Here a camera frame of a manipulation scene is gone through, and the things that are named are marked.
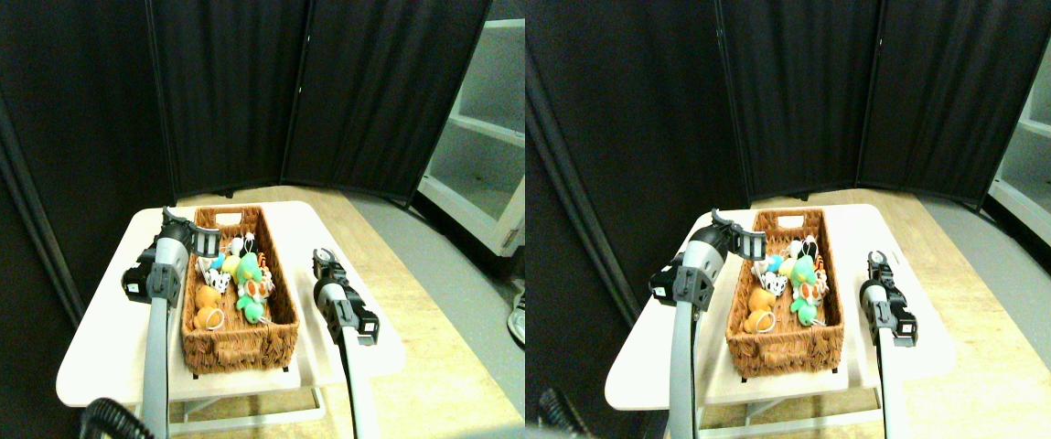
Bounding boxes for brown wicker basket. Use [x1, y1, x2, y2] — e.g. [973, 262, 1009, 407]
[182, 207, 300, 373]
[726, 209, 845, 377]

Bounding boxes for pale green toy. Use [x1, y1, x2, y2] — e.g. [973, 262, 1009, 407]
[234, 252, 264, 286]
[788, 254, 819, 289]

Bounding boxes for low white table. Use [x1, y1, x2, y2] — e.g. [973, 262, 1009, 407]
[57, 202, 406, 436]
[606, 205, 956, 438]

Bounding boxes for white black-spotted toy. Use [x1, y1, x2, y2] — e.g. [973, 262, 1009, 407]
[754, 267, 787, 297]
[200, 265, 231, 295]

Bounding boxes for tan orange toy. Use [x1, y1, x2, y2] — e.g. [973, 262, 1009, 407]
[193, 285, 226, 332]
[745, 289, 778, 335]

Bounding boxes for black ribbed hose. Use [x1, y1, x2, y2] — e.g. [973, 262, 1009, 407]
[80, 398, 156, 439]
[539, 389, 591, 439]

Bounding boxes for person's legs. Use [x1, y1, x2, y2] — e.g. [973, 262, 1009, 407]
[507, 293, 525, 347]

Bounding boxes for grey curtain stand pole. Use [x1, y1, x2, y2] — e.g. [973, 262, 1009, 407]
[525, 46, 636, 328]
[0, 0, 87, 326]

